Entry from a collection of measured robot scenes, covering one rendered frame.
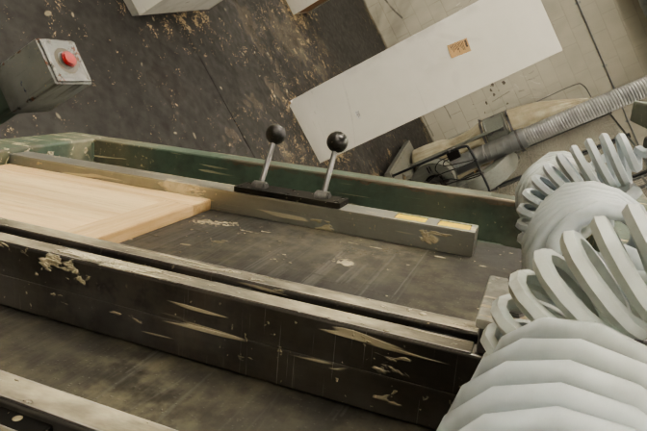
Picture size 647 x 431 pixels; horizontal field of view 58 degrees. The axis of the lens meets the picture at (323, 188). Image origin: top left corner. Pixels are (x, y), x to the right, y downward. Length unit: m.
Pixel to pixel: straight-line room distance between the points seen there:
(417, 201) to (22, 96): 0.98
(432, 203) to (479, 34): 3.42
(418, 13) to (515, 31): 4.59
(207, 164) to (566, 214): 1.12
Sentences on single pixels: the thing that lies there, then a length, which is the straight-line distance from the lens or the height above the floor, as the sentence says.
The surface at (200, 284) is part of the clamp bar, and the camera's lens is 0.53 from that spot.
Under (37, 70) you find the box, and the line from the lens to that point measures 1.56.
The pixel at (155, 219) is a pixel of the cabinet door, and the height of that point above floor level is 1.31.
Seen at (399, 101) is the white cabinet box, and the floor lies 0.84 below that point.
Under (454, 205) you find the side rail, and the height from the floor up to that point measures 1.65.
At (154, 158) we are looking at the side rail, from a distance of 1.42.
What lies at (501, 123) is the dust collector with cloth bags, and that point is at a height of 1.27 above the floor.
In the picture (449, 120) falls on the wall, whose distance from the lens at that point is 9.15.
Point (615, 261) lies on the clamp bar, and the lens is 0.19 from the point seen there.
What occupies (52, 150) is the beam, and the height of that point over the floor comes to 0.90.
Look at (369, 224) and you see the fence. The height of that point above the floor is 1.57.
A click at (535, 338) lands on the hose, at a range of 0.16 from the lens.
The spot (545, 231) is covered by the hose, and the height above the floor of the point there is 1.87.
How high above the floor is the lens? 1.90
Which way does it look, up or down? 23 degrees down
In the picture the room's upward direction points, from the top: 66 degrees clockwise
